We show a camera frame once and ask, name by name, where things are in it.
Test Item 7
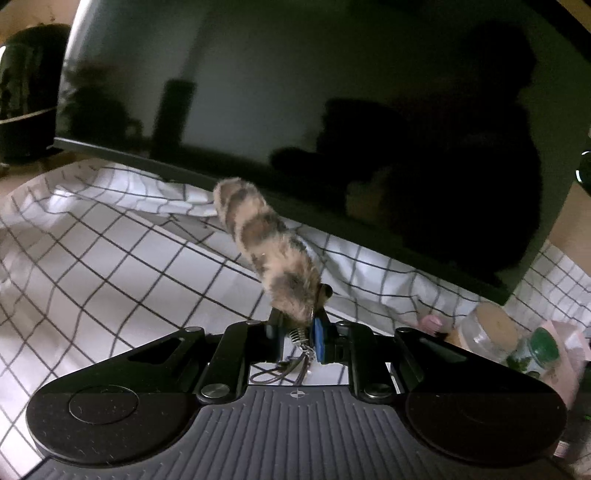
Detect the black wall power strip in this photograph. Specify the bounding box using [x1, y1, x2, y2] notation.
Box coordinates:
[575, 150, 591, 188]

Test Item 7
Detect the pink cardboard box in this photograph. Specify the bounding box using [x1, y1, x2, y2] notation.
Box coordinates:
[541, 321, 590, 409]

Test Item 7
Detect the black monitor screen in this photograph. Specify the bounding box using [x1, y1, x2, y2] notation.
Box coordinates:
[55, 1, 590, 303]

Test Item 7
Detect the clear jar with tan lid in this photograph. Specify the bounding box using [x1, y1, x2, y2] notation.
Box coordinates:
[446, 302, 520, 364]

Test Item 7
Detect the white grid-pattern tablecloth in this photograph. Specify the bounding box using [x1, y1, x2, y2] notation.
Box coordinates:
[1, 159, 590, 479]

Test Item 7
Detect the brown striped furry tail keychain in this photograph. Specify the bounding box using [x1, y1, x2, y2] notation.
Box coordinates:
[213, 178, 332, 326]

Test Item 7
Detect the pink plastic comb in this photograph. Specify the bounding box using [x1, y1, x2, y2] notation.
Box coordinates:
[418, 314, 444, 335]

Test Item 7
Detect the green-lidded glass jar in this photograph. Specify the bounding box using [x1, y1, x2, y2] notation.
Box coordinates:
[506, 327, 560, 379]

